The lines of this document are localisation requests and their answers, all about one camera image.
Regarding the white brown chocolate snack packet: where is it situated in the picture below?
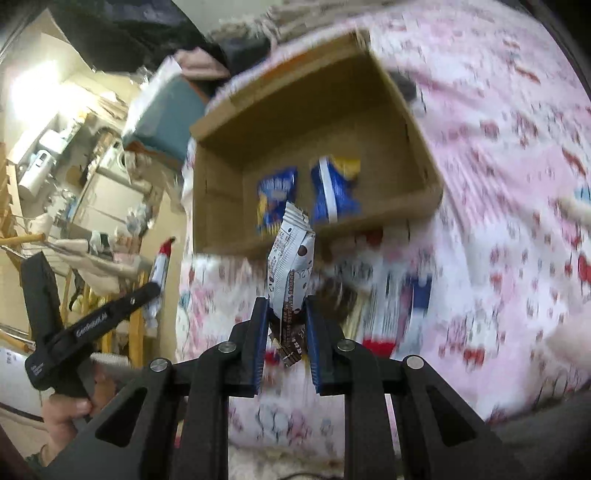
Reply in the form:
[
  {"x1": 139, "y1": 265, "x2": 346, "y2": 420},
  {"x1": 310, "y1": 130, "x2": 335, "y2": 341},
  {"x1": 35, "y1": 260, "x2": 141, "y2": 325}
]
[{"x1": 266, "y1": 202, "x2": 315, "y2": 367}]

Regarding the person's left hand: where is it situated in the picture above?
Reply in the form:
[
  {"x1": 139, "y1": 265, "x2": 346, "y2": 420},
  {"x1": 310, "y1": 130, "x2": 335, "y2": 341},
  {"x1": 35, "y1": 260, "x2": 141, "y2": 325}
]
[{"x1": 40, "y1": 363, "x2": 115, "y2": 467}]

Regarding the teal cushioned chair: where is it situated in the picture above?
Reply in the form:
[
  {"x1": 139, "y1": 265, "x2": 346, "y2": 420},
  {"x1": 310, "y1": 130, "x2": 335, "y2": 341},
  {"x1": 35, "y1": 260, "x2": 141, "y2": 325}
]
[{"x1": 121, "y1": 56, "x2": 208, "y2": 170}]

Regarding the white washing machine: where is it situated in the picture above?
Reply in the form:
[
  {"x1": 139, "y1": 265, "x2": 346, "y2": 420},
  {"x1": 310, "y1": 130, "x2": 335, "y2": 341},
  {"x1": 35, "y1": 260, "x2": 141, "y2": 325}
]
[{"x1": 18, "y1": 150, "x2": 55, "y2": 201}]

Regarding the pink cartoon bed sheet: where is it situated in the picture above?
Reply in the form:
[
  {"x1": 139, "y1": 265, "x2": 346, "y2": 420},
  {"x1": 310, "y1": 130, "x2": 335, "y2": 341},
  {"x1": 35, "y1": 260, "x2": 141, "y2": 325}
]
[{"x1": 174, "y1": 0, "x2": 591, "y2": 462}]

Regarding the black garment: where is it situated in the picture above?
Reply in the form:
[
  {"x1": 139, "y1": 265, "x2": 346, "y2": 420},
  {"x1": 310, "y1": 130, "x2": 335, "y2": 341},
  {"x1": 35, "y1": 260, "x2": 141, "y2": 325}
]
[{"x1": 48, "y1": 0, "x2": 270, "y2": 75}]

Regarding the brown cardboard box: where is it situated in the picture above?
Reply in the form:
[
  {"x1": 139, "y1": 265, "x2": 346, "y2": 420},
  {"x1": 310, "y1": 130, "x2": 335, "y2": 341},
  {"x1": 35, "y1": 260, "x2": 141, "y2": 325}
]
[{"x1": 191, "y1": 30, "x2": 443, "y2": 258}]

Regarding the white cat paw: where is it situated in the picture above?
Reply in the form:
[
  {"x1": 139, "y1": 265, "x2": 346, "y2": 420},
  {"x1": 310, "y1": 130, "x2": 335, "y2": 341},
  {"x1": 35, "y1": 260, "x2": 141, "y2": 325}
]
[{"x1": 557, "y1": 197, "x2": 591, "y2": 229}]

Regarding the blue yellow snack bag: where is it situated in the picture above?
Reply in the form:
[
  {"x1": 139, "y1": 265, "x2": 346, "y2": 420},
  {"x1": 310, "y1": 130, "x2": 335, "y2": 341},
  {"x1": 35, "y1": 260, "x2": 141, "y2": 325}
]
[{"x1": 256, "y1": 167, "x2": 297, "y2": 235}]

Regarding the beige crumpled blanket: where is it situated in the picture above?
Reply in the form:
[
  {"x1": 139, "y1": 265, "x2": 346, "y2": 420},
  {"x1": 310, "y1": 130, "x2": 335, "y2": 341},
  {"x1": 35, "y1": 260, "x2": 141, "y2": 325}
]
[{"x1": 206, "y1": 1, "x2": 375, "y2": 45}]

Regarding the blue white snack bag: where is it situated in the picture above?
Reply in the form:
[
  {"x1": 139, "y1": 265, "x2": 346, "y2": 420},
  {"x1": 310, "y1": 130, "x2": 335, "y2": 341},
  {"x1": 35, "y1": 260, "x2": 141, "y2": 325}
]
[{"x1": 311, "y1": 155, "x2": 361, "y2": 223}]

